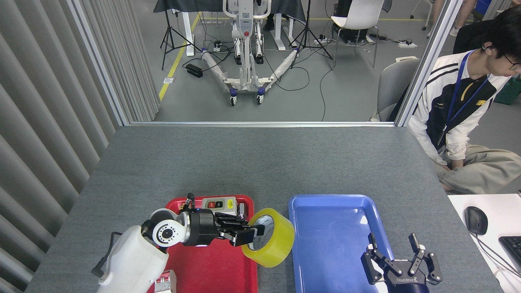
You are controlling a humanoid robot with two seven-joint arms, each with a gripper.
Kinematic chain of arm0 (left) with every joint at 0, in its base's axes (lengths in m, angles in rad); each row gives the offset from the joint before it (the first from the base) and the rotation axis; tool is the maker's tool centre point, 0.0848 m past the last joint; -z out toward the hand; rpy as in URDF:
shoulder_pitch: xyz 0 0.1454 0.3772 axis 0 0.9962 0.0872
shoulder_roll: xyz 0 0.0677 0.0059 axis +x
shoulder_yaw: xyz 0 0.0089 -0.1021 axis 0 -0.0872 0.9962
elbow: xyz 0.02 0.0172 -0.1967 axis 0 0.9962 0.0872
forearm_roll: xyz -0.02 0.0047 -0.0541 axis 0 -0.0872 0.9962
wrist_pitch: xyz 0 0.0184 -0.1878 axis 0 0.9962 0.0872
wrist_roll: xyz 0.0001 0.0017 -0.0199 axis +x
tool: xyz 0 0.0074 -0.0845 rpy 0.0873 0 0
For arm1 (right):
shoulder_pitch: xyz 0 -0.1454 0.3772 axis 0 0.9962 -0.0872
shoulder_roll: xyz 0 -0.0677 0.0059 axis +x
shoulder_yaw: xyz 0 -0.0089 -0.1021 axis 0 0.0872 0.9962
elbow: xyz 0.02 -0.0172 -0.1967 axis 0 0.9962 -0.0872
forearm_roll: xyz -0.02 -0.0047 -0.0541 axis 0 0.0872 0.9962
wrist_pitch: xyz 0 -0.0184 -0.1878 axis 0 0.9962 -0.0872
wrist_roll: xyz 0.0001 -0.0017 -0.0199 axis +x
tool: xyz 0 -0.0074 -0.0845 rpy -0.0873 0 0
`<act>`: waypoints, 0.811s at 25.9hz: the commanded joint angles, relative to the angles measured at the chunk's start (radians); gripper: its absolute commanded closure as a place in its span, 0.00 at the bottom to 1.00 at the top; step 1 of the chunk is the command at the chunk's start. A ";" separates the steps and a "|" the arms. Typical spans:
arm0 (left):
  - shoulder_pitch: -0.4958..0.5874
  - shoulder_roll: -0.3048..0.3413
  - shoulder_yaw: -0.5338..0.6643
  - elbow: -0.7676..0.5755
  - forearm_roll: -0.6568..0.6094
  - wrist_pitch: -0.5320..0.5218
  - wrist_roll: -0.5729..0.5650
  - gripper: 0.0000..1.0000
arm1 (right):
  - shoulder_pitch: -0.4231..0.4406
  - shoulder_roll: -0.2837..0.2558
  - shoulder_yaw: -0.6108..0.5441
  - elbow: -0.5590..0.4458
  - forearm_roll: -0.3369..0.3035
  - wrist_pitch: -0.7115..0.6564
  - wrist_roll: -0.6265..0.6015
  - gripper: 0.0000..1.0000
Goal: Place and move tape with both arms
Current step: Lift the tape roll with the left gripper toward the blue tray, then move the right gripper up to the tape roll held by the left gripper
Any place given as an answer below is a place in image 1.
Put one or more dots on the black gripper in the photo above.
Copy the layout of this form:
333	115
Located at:
201	228
401	285

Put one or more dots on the yellow tape roll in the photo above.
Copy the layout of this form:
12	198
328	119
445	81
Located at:
281	240

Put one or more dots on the small silver black cylinder part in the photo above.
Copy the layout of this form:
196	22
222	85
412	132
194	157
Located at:
242	209

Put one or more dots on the red plastic tray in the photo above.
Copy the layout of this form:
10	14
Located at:
211	268

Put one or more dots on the black orange push button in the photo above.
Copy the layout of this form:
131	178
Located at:
182	207

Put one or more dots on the blue plastic tray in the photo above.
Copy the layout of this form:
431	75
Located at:
325	244

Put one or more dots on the white red circuit breaker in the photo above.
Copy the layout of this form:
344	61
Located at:
167	283

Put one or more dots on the black computer mouse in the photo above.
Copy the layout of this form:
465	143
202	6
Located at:
476	219

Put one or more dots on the black keyboard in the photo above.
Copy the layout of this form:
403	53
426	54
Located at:
513	250

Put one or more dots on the white desk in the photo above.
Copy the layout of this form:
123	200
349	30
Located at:
500	211

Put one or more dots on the white floor label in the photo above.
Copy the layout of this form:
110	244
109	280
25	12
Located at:
169	80

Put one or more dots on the black power adapter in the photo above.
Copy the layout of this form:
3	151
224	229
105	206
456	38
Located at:
194	71

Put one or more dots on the seated person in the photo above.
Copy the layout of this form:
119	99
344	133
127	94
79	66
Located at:
447	110

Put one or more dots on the white stand on wheels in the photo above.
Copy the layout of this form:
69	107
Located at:
245	61

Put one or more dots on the grey chair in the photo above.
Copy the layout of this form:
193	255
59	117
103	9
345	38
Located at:
395	85

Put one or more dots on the green bin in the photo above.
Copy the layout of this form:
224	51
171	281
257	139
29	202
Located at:
511	91

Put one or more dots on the black tripod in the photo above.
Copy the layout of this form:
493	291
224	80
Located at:
167	32
307	32

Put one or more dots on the grey vertical blinds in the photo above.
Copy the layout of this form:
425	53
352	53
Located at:
40	122

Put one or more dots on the white power strip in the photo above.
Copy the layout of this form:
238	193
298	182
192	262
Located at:
408	44

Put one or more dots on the white chair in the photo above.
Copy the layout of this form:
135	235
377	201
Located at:
358	16

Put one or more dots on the standing person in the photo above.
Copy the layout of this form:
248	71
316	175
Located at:
464	16

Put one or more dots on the white push button switch box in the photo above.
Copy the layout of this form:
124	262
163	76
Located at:
220	203

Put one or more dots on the silver frame rail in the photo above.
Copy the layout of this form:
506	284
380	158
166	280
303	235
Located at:
260	123

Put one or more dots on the silver frame post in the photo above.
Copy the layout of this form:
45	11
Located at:
427	61
97	61

